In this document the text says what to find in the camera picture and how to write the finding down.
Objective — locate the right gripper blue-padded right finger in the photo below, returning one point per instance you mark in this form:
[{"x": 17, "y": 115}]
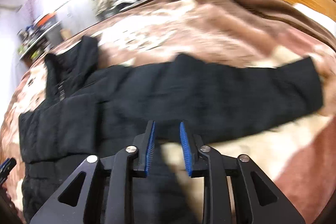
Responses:
[{"x": 191, "y": 143}]

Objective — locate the cluttered shelf unit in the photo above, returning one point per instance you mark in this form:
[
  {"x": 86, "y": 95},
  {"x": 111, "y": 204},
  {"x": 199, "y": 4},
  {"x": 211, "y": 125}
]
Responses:
[{"x": 38, "y": 40}]

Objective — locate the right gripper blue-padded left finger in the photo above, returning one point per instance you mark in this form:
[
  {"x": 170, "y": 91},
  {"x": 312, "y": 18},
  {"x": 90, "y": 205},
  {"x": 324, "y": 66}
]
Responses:
[{"x": 145, "y": 144}]

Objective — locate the brown patterned fleece blanket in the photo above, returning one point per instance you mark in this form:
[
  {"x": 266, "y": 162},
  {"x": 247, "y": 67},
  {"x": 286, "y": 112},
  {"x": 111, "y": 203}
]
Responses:
[{"x": 299, "y": 156}]

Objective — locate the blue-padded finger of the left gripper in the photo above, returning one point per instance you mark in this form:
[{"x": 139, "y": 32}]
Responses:
[{"x": 5, "y": 169}]

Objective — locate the black quilted jacket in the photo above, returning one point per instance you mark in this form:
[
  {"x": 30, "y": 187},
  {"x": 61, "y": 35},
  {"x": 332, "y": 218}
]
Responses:
[{"x": 92, "y": 111}]

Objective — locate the orange lidded box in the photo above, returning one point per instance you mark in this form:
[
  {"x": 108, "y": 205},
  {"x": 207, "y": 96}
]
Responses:
[{"x": 43, "y": 19}]

